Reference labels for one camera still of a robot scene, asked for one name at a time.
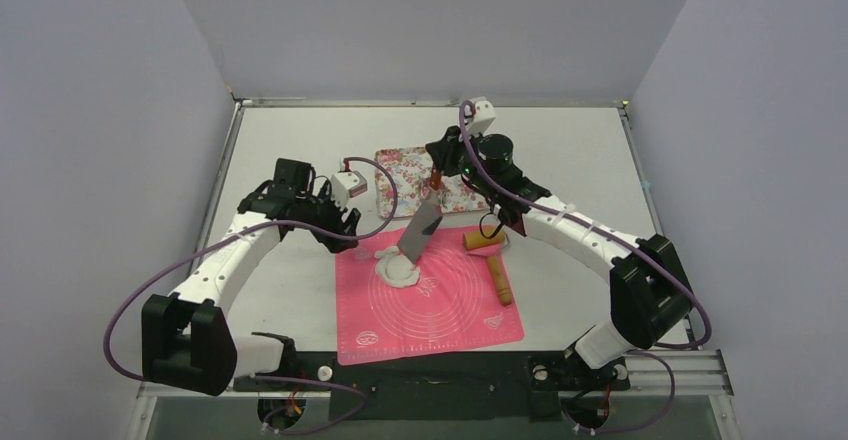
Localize pink silicone baking mat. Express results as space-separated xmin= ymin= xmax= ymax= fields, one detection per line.
xmin=335 ymin=226 xmax=525 ymax=366

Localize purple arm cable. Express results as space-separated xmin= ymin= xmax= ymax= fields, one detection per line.
xmin=102 ymin=156 xmax=400 ymax=437
xmin=458 ymin=99 xmax=713 ymax=436

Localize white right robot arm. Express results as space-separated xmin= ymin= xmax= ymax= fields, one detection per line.
xmin=425 ymin=126 xmax=694 ymax=387

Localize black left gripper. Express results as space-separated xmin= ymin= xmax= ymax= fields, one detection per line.
xmin=295 ymin=183 xmax=359 ymax=252

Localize floral rectangular tray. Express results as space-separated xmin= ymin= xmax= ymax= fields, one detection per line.
xmin=374 ymin=146 xmax=487 ymax=219

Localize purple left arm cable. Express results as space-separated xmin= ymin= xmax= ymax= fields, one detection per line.
xmin=102 ymin=156 xmax=400 ymax=437

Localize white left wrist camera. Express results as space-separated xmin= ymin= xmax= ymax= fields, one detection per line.
xmin=330 ymin=170 xmax=368 ymax=210

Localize white dough lump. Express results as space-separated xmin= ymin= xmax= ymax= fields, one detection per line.
xmin=374 ymin=246 xmax=420 ymax=289

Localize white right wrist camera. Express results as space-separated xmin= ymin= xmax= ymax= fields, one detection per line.
xmin=465 ymin=97 xmax=496 ymax=136

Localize wooden rolling pin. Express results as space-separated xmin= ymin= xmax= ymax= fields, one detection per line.
xmin=462 ymin=225 xmax=514 ymax=306

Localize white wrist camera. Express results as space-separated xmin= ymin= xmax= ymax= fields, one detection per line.
xmin=330 ymin=170 xmax=368 ymax=210
xmin=465 ymin=97 xmax=496 ymax=136

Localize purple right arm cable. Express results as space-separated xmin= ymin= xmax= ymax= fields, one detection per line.
xmin=458 ymin=99 xmax=713 ymax=436

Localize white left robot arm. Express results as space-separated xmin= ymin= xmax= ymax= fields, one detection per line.
xmin=141 ymin=159 xmax=367 ymax=396

